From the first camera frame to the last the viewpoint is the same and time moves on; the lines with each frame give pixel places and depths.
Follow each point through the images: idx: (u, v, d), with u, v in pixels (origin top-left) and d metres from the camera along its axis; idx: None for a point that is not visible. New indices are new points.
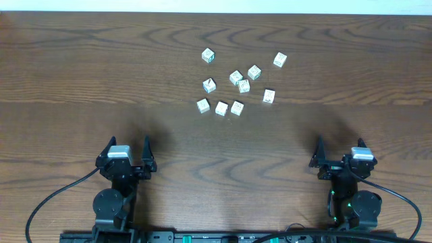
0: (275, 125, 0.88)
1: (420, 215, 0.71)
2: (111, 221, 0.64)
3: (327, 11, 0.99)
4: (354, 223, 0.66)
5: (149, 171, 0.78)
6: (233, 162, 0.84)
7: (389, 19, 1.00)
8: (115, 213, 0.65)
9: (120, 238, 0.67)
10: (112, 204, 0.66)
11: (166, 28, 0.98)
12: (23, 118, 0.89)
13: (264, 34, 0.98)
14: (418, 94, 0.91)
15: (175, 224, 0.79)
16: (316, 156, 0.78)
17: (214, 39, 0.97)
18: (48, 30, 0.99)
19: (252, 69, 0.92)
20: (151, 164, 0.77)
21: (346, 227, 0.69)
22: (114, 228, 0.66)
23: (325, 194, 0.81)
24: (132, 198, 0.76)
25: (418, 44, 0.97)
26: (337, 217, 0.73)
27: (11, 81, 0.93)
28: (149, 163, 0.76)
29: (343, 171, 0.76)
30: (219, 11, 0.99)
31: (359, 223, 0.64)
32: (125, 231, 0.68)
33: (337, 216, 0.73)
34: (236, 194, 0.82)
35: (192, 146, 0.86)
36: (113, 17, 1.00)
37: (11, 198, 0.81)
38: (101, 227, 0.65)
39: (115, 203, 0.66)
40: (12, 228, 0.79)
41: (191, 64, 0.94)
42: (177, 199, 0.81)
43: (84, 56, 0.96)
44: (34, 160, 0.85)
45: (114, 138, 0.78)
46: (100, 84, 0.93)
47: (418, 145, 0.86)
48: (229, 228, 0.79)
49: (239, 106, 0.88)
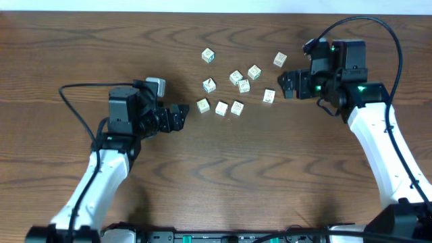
0: (275, 125, 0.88)
1: (364, 75, 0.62)
2: (123, 103, 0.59)
3: (328, 11, 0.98)
4: (345, 59, 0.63)
5: (175, 119, 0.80)
6: (233, 162, 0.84)
7: (390, 19, 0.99)
8: (127, 96, 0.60)
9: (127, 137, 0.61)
10: (128, 92, 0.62)
11: (166, 28, 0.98)
12: (23, 119, 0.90)
13: (265, 34, 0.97)
14: (419, 93, 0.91)
15: (175, 224, 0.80)
16: (278, 81, 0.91)
17: (214, 38, 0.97)
18: (48, 30, 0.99)
19: (252, 69, 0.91)
20: (177, 119, 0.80)
21: (342, 69, 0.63)
22: (125, 120, 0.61)
23: (325, 194, 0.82)
24: (149, 119, 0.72)
25: (419, 43, 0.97)
26: (358, 65, 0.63)
27: (10, 81, 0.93)
28: (176, 120, 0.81)
29: (316, 58, 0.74)
30: (219, 11, 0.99)
31: (347, 49, 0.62)
32: (132, 134, 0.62)
33: (340, 68, 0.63)
34: (236, 194, 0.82)
35: (192, 146, 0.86)
36: (113, 17, 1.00)
37: (12, 198, 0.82)
38: (113, 114, 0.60)
39: (131, 92, 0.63)
40: (13, 229, 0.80)
41: (191, 64, 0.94)
42: (177, 199, 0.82)
43: (84, 56, 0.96)
44: (34, 160, 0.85)
45: (162, 81, 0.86)
46: (100, 84, 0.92)
47: (418, 146, 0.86)
48: (229, 228, 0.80)
49: (239, 106, 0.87)
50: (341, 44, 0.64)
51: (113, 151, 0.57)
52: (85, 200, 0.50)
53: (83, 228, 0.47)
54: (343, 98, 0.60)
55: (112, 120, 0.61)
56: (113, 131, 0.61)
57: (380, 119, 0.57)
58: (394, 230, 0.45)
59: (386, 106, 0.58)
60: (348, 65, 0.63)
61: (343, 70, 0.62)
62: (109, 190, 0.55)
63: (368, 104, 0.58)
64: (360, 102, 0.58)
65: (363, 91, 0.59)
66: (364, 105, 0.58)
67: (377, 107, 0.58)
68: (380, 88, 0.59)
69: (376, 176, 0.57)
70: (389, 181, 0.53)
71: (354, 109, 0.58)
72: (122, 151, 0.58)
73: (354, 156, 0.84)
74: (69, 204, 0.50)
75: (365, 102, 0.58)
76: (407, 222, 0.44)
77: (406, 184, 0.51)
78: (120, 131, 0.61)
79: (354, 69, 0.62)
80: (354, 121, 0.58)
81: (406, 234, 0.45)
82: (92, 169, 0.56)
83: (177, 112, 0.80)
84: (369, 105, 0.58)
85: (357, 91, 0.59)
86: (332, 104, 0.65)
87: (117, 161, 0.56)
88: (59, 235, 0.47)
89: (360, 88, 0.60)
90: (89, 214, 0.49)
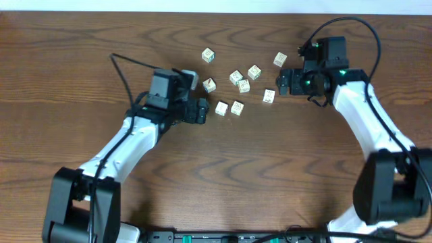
0: (275, 125, 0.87)
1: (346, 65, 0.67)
2: (166, 79, 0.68)
3: (328, 11, 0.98)
4: (327, 52, 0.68)
5: (202, 113, 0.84)
6: (233, 162, 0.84)
7: (390, 19, 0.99)
8: (171, 75, 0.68)
9: (160, 111, 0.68)
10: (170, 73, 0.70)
11: (166, 28, 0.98)
12: (23, 118, 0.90)
13: (265, 34, 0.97)
14: (419, 93, 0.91)
15: (175, 224, 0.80)
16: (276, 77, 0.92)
17: (214, 38, 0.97)
18: (48, 30, 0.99)
19: (252, 69, 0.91)
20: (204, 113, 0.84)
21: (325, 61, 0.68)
22: (162, 96, 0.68)
23: (325, 194, 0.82)
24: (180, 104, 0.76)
25: (419, 43, 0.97)
26: (340, 56, 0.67)
27: (10, 81, 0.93)
28: (202, 113, 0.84)
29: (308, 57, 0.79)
30: (219, 11, 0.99)
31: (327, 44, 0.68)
32: (166, 110, 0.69)
33: (323, 60, 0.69)
34: (236, 194, 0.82)
35: (192, 146, 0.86)
36: (113, 17, 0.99)
37: (12, 198, 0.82)
38: (153, 89, 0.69)
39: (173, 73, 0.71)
40: (13, 229, 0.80)
41: (191, 64, 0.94)
42: (177, 199, 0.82)
43: (84, 56, 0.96)
44: (34, 160, 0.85)
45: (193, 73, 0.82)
46: (100, 84, 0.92)
47: (419, 146, 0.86)
48: (229, 228, 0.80)
49: (239, 106, 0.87)
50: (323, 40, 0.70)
51: (146, 121, 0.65)
52: (111, 156, 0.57)
53: (109, 178, 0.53)
54: (327, 84, 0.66)
55: (151, 94, 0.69)
56: (150, 104, 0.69)
57: (360, 92, 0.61)
58: (376, 180, 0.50)
59: (365, 84, 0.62)
60: (331, 57, 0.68)
61: (327, 61, 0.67)
62: (136, 153, 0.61)
63: (349, 83, 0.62)
64: (342, 83, 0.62)
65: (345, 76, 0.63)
66: (345, 84, 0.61)
67: (358, 84, 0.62)
68: (359, 73, 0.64)
69: (360, 142, 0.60)
70: (369, 139, 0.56)
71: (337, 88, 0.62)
72: (154, 122, 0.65)
73: (354, 156, 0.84)
74: (98, 156, 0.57)
75: (346, 82, 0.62)
76: (385, 169, 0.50)
77: (385, 139, 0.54)
78: (156, 105, 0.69)
79: (336, 59, 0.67)
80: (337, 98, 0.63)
81: (387, 185, 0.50)
82: (125, 131, 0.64)
83: (204, 105, 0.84)
84: (350, 84, 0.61)
85: (339, 75, 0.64)
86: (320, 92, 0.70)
87: (148, 129, 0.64)
88: (85, 180, 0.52)
89: (341, 72, 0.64)
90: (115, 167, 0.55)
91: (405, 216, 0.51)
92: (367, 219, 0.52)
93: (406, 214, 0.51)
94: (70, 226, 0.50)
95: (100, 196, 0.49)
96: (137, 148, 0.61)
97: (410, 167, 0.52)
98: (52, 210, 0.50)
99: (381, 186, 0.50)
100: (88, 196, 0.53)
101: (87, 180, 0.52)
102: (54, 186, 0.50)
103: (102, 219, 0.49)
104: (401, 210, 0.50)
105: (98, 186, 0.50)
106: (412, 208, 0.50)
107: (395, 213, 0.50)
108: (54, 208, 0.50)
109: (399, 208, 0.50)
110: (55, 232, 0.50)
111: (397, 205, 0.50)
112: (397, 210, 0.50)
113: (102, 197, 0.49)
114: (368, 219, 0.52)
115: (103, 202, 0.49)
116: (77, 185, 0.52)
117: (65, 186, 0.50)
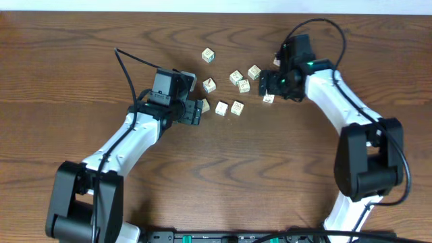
0: (275, 125, 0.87)
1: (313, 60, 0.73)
2: (169, 76, 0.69)
3: (328, 11, 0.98)
4: (294, 50, 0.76)
5: (198, 115, 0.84)
6: (233, 162, 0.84)
7: (390, 19, 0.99)
8: (173, 73, 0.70)
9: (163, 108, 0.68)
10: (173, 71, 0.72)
11: (166, 28, 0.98)
12: (23, 118, 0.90)
13: (266, 34, 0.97)
14: (419, 93, 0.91)
15: (175, 224, 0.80)
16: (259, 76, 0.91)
17: (214, 38, 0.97)
18: (48, 30, 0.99)
19: (252, 69, 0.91)
20: (199, 115, 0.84)
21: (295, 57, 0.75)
22: (165, 93, 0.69)
23: (325, 194, 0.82)
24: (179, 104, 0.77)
25: (419, 43, 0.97)
26: (306, 52, 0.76)
27: (10, 81, 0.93)
28: (197, 116, 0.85)
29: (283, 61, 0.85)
30: (219, 11, 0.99)
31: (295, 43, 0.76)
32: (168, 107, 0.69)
33: (292, 58, 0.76)
34: (236, 194, 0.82)
35: (192, 146, 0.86)
36: (113, 17, 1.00)
37: (12, 198, 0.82)
38: (156, 86, 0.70)
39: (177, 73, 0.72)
40: (13, 229, 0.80)
41: (191, 64, 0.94)
42: (177, 199, 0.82)
43: (84, 56, 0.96)
44: (34, 160, 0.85)
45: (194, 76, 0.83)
46: (100, 84, 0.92)
47: (419, 145, 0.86)
48: (229, 228, 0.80)
49: (239, 106, 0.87)
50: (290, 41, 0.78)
51: (150, 117, 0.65)
52: (115, 150, 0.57)
53: (111, 172, 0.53)
54: (298, 75, 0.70)
55: (154, 91, 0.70)
56: (153, 101, 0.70)
57: (327, 78, 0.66)
58: (350, 154, 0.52)
59: (331, 70, 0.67)
60: (298, 53, 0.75)
61: (294, 58, 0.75)
62: (138, 148, 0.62)
63: (317, 71, 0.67)
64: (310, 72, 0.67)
65: (312, 67, 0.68)
66: (314, 73, 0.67)
67: (325, 71, 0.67)
68: (326, 63, 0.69)
69: (334, 123, 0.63)
70: (341, 117, 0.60)
71: (306, 77, 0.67)
72: (156, 118, 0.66)
73: None
74: (102, 150, 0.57)
75: (314, 70, 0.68)
76: (358, 142, 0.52)
77: (352, 114, 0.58)
78: (159, 102, 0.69)
79: (303, 56, 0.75)
80: (309, 88, 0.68)
81: (362, 157, 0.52)
82: (127, 126, 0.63)
83: (201, 108, 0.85)
84: (318, 71, 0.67)
85: (307, 67, 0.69)
86: (291, 87, 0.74)
87: (150, 125, 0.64)
88: (88, 174, 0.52)
89: (310, 64, 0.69)
90: (117, 160, 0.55)
91: (383, 185, 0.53)
92: (348, 193, 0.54)
93: (384, 184, 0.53)
94: (74, 218, 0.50)
95: (104, 190, 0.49)
96: (139, 144, 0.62)
97: (382, 138, 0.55)
98: (56, 202, 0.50)
99: (356, 158, 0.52)
100: (90, 190, 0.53)
101: (91, 174, 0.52)
102: (58, 179, 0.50)
103: (105, 212, 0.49)
104: (379, 180, 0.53)
105: (101, 181, 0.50)
106: (388, 177, 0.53)
107: (374, 185, 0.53)
108: (57, 202, 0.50)
109: (376, 179, 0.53)
110: (59, 225, 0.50)
111: (374, 176, 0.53)
112: (374, 181, 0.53)
113: (106, 191, 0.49)
114: (349, 194, 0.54)
115: (107, 196, 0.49)
116: (79, 179, 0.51)
117: (69, 179, 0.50)
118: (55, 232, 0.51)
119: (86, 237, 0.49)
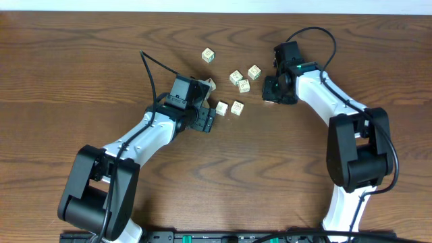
0: (275, 125, 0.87)
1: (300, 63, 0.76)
2: (187, 83, 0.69)
3: (328, 11, 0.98)
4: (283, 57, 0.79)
5: (210, 122, 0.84)
6: (233, 162, 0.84)
7: (390, 19, 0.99)
8: (192, 79, 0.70)
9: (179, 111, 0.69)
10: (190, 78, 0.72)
11: (166, 28, 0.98)
12: (23, 118, 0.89)
13: (266, 34, 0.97)
14: (419, 94, 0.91)
15: (175, 224, 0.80)
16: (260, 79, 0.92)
17: (214, 38, 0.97)
18: (48, 30, 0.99)
19: (252, 69, 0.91)
20: (210, 123, 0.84)
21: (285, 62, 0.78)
22: (181, 98, 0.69)
23: (325, 194, 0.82)
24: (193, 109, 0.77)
25: (418, 43, 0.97)
26: (295, 57, 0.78)
27: (10, 81, 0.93)
28: (208, 124, 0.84)
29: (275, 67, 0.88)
30: (219, 11, 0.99)
31: (283, 50, 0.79)
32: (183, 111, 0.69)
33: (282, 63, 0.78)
34: (236, 194, 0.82)
35: (192, 146, 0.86)
36: (113, 17, 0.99)
37: (13, 198, 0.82)
38: (174, 90, 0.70)
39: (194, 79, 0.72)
40: (13, 229, 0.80)
41: (191, 63, 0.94)
42: (177, 199, 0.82)
43: (84, 56, 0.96)
44: (34, 160, 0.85)
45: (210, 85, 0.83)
46: (100, 84, 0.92)
47: (419, 145, 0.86)
48: (229, 228, 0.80)
49: (239, 106, 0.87)
50: (279, 47, 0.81)
51: (167, 118, 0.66)
52: (133, 142, 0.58)
53: (129, 159, 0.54)
54: (288, 79, 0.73)
55: (172, 95, 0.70)
56: (170, 104, 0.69)
57: (316, 77, 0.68)
58: (339, 145, 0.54)
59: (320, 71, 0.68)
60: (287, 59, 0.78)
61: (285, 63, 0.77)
62: (154, 144, 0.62)
63: (306, 72, 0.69)
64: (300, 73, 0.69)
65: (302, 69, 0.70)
66: (302, 73, 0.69)
67: (313, 72, 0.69)
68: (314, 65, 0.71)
69: (324, 118, 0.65)
70: (329, 111, 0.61)
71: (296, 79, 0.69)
72: (173, 119, 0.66)
73: None
74: (120, 140, 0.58)
75: (304, 72, 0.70)
76: (346, 133, 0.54)
77: (340, 108, 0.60)
78: (176, 106, 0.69)
79: (292, 61, 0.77)
80: (299, 89, 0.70)
81: (352, 148, 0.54)
82: (146, 123, 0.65)
83: (213, 115, 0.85)
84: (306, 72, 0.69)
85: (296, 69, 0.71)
86: (284, 90, 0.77)
87: (167, 124, 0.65)
88: (105, 160, 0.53)
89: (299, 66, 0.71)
90: (136, 151, 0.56)
91: (374, 174, 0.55)
92: (341, 183, 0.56)
93: (375, 173, 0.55)
94: (86, 203, 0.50)
95: (120, 176, 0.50)
96: (155, 140, 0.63)
97: (370, 127, 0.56)
98: (72, 184, 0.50)
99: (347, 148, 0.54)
100: (104, 177, 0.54)
101: (110, 160, 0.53)
102: (77, 162, 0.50)
103: (119, 198, 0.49)
104: (370, 170, 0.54)
105: (119, 166, 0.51)
106: (379, 166, 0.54)
107: (366, 174, 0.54)
108: (73, 183, 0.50)
109: (368, 169, 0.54)
110: (71, 208, 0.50)
111: (366, 166, 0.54)
112: (366, 171, 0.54)
113: (122, 177, 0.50)
114: (342, 183, 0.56)
115: (123, 182, 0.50)
116: (97, 164, 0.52)
117: (88, 163, 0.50)
118: (67, 214, 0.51)
119: (97, 223, 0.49)
